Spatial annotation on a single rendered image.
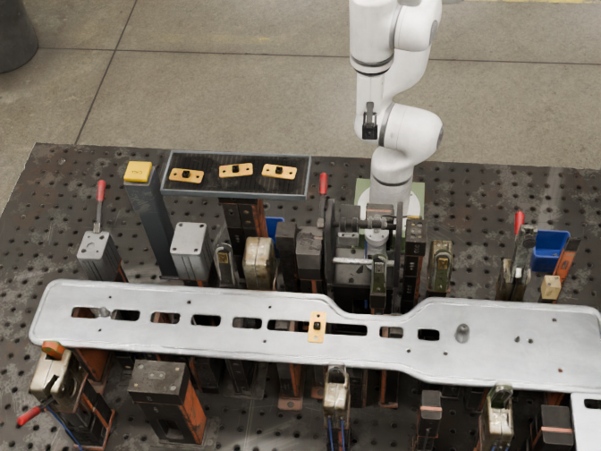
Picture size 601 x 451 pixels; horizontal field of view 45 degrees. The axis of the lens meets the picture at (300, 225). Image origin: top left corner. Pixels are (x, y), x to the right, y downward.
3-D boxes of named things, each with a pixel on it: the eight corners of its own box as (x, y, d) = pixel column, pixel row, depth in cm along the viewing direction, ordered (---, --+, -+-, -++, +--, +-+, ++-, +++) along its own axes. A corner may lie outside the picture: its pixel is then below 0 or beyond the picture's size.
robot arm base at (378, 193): (363, 180, 227) (365, 140, 212) (424, 190, 224) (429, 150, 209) (351, 228, 217) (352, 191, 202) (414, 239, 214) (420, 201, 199)
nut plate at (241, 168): (219, 177, 182) (218, 174, 181) (219, 166, 185) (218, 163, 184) (252, 174, 182) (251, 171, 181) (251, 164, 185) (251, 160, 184)
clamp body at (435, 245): (413, 344, 202) (423, 269, 172) (414, 308, 209) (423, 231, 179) (447, 345, 201) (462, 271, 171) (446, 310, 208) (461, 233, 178)
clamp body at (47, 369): (69, 455, 189) (17, 397, 160) (85, 403, 198) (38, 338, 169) (108, 459, 188) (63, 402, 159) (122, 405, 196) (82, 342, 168)
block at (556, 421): (513, 489, 176) (536, 446, 154) (511, 444, 183) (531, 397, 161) (554, 492, 175) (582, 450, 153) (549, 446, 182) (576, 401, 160)
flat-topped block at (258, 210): (238, 285, 218) (215, 188, 182) (242, 262, 222) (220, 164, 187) (271, 286, 216) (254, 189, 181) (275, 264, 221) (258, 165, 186)
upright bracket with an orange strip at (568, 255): (527, 346, 199) (568, 239, 159) (526, 342, 200) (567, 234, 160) (537, 347, 199) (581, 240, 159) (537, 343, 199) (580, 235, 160)
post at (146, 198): (159, 279, 221) (121, 185, 186) (165, 259, 225) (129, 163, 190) (182, 280, 220) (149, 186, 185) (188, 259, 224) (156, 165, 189)
